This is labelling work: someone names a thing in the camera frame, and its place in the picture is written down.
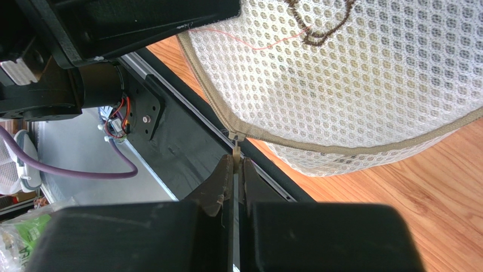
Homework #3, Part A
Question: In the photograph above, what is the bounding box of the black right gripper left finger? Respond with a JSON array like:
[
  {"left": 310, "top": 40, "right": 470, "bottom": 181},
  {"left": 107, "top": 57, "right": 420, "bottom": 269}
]
[{"left": 26, "top": 155, "right": 234, "bottom": 271}]

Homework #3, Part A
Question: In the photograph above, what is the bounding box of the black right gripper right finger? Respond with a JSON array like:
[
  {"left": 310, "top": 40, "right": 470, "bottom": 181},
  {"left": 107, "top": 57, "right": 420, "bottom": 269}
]
[{"left": 239, "top": 158, "right": 425, "bottom": 271}]

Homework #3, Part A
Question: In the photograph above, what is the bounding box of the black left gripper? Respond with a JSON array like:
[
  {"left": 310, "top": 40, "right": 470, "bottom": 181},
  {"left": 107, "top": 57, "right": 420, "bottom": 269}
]
[{"left": 1, "top": 0, "right": 241, "bottom": 121}]

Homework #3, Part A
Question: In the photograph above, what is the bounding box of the beige-trimmed white mesh bag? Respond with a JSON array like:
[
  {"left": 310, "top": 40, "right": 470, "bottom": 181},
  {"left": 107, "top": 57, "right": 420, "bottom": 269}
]
[{"left": 178, "top": 0, "right": 482, "bottom": 176}]

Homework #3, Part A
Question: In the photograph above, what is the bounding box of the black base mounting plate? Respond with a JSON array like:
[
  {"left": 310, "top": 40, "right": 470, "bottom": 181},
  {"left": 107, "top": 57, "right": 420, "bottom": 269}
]
[{"left": 79, "top": 47, "right": 316, "bottom": 205}]

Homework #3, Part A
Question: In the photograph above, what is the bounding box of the blue-trimmed white mesh bag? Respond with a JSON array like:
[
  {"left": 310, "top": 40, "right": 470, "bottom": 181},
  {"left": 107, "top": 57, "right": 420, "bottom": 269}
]
[{"left": 1, "top": 130, "right": 42, "bottom": 195}]

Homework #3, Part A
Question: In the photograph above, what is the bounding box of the clear plastic bag clutter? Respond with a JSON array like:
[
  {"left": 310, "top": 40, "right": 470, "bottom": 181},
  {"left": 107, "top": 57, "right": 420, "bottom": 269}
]
[{"left": 1, "top": 198, "right": 77, "bottom": 271}]

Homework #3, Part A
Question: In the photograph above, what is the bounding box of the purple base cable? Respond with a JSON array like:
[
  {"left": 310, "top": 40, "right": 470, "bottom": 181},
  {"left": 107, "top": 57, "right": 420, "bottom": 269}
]
[{"left": 0, "top": 124, "right": 139, "bottom": 180}]

